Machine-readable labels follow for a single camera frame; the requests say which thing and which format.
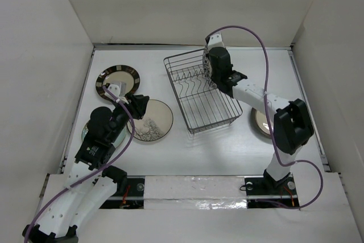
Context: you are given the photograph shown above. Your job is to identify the grey wire dish rack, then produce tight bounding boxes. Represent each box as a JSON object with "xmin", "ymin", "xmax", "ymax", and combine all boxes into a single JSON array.
[{"xmin": 163, "ymin": 49, "xmax": 243, "ymax": 134}]

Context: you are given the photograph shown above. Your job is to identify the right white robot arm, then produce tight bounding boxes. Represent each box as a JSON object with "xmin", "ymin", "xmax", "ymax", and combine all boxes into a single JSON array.
[{"xmin": 203, "ymin": 47, "xmax": 314, "ymax": 193}]

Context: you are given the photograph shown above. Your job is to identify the blue floral white plate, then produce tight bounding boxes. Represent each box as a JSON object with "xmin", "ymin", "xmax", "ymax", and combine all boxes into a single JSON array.
[{"xmin": 202, "ymin": 45, "xmax": 217, "ymax": 89}]

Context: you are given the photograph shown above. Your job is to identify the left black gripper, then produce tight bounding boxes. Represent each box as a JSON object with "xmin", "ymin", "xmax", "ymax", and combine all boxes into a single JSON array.
[{"xmin": 109, "ymin": 92, "xmax": 149, "ymax": 142}]

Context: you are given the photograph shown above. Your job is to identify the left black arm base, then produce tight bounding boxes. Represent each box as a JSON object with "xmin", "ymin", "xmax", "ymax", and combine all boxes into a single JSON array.
[{"xmin": 100, "ymin": 176, "xmax": 145, "ymax": 209}]

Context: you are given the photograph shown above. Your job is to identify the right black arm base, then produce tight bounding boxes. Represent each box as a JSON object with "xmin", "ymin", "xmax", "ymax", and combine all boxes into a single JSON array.
[{"xmin": 239, "ymin": 172, "xmax": 300, "ymax": 209}]

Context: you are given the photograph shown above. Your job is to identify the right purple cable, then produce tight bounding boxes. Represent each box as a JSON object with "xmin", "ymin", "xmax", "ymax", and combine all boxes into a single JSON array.
[{"xmin": 206, "ymin": 25, "xmax": 325, "ymax": 211}]

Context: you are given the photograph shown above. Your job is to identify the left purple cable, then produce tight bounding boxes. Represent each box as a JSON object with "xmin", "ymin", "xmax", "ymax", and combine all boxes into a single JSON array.
[{"xmin": 22, "ymin": 85, "xmax": 134, "ymax": 238}]

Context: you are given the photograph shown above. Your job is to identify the dark rim cream plate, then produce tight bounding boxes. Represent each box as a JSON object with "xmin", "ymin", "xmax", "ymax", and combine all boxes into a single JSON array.
[{"xmin": 250, "ymin": 108, "xmax": 271, "ymax": 138}]

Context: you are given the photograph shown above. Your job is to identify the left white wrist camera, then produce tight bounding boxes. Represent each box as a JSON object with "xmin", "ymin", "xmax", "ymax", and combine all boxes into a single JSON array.
[{"xmin": 106, "ymin": 81, "xmax": 127, "ymax": 97}]

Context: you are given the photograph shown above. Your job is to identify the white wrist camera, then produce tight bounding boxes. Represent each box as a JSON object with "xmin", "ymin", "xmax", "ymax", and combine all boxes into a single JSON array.
[
  {"xmin": 206, "ymin": 32, "xmax": 225, "ymax": 51},
  {"xmin": 106, "ymin": 81, "xmax": 127, "ymax": 97}
]

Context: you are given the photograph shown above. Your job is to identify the cream plate with tree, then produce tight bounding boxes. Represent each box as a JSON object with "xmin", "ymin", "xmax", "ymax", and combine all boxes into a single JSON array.
[{"xmin": 134, "ymin": 100, "xmax": 174, "ymax": 142}]

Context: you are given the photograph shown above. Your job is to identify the light green glass plate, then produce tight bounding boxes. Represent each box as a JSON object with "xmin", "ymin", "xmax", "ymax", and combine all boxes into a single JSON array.
[{"xmin": 80, "ymin": 120, "xmax": 126, "ymax": 155}]

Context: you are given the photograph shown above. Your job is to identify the brown striped rim plate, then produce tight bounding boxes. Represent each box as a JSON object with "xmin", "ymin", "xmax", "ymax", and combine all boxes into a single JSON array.
[{"xmin": 96, "ymin": 65, "xmax": 140, "ymax": 101}]

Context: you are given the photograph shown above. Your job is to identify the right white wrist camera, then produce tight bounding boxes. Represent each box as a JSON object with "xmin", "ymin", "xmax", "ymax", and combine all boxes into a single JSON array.
[{"xmin": 206, "ymin": 32, "xmax": 225, "ymax": 51}]

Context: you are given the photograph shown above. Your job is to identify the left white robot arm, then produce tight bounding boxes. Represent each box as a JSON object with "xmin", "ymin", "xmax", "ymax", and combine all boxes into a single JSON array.
[{"xmin": 22, "ymin": 95, "xmax": 150, "ymax": 242}]

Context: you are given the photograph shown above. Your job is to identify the purple cable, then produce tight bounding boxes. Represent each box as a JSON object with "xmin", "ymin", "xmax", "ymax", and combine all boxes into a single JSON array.
[
  {"xmin": 22, "ymin": 85, "xmax": 134, "ymax": 238},
  {"xmin": 206, "ymin": 25, "xmax": 325, "ymax": 211}
]

